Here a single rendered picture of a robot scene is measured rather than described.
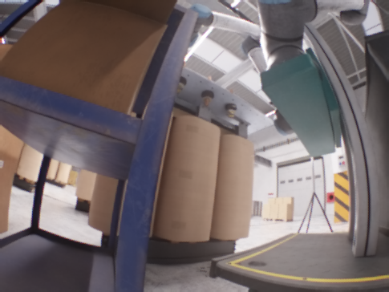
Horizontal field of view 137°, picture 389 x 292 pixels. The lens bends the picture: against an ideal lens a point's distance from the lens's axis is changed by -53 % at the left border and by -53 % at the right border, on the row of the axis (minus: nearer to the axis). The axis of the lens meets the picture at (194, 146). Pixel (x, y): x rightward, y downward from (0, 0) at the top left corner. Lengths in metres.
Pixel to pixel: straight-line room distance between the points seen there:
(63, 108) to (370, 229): 0.60
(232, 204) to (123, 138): 1.16
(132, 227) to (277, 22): 0.56
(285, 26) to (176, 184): 0.98
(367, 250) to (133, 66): 0.62
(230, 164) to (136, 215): 1.19
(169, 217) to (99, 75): 0.91
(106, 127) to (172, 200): 0.88
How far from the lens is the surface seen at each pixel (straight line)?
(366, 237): 0.48
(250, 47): 1.20
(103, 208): 0.94
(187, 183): 1.04
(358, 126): 0.51
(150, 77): 0.65
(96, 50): 0.32
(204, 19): 0.77
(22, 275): 0.58
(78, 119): 0.21
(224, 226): 1.29
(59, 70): 0.30
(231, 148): 1.38
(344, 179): 5.52
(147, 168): 0.19
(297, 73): 0.42
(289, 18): 0.52
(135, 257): 0.20
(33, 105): 0.25
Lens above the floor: 0.45
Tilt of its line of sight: 21 degrees up
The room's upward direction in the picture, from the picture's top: 8 degrees clockwise
